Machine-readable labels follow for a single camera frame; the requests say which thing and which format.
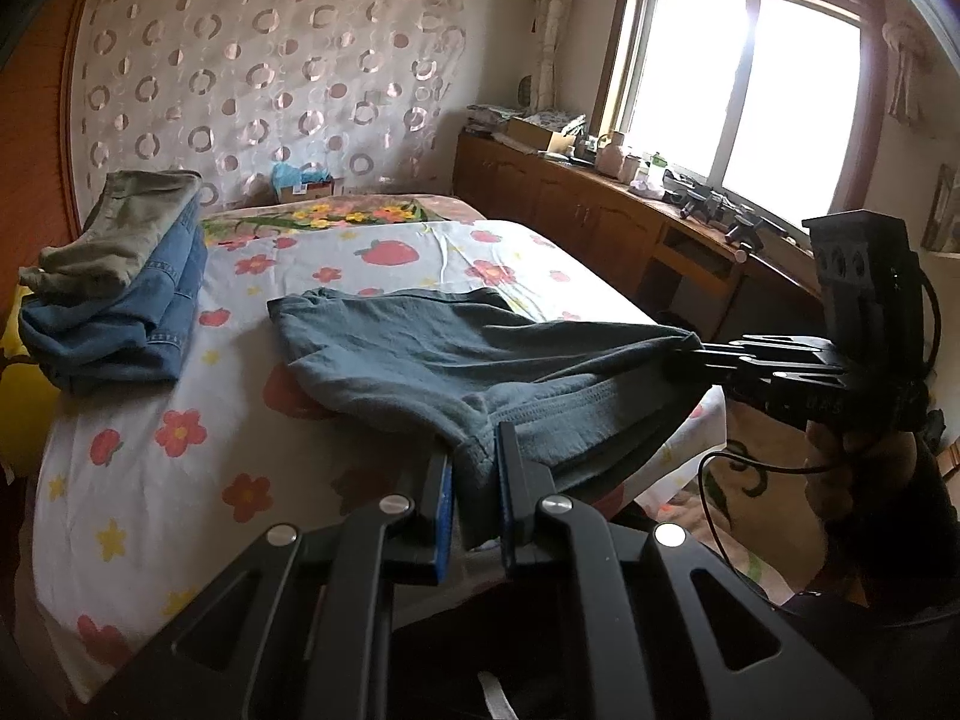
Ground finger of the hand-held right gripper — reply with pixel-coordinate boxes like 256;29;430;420
675;336;847;370
720;366;850;410

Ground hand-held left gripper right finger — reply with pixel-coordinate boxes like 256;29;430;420
496;422;875;720

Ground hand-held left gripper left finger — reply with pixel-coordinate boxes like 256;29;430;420
97;456;458;720

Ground teal short pants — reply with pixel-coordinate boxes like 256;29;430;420
266;286;710;552

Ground olive green folded pants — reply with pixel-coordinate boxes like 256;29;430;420
39;169;203;293

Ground person's right hand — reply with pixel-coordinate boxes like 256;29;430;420
806;426;931;533

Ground framed picture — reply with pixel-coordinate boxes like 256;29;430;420
921;165;960;252

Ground floral floor rug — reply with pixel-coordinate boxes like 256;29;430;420
675;390;826;601

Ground wooden cabinet desk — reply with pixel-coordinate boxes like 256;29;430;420
454;127;826;331

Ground hanging white ornament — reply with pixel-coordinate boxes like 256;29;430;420
885;19;927;125

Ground bed with floral sheet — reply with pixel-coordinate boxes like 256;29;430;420
30;217;728;706

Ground open cardboard box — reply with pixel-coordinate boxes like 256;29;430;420
506;116;582;155

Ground pink floral blanket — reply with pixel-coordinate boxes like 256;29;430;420
199;193;481;235

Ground small cardboard box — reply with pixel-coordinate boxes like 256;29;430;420
279;178;346;203

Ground stack of folded cloths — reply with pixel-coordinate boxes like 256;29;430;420
466;103;518;137

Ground blue denim folded jeans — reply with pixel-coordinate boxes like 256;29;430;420
19;199;209;392

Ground blue plastic bag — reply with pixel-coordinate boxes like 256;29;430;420
271;161;331;188

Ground patterned window curtain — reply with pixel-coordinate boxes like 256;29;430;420
525;0;638;113

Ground yellow plush toy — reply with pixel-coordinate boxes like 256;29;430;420
0;281;61;481

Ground circle pattern sheer curtain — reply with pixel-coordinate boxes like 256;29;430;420
67;0;466;215

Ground wooden louvred wardrobe door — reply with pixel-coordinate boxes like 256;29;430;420
0;0;98;293

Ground black cable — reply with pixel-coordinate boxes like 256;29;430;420
696;262;944;586

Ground wooden frame window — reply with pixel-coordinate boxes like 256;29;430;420
589;0;890;222

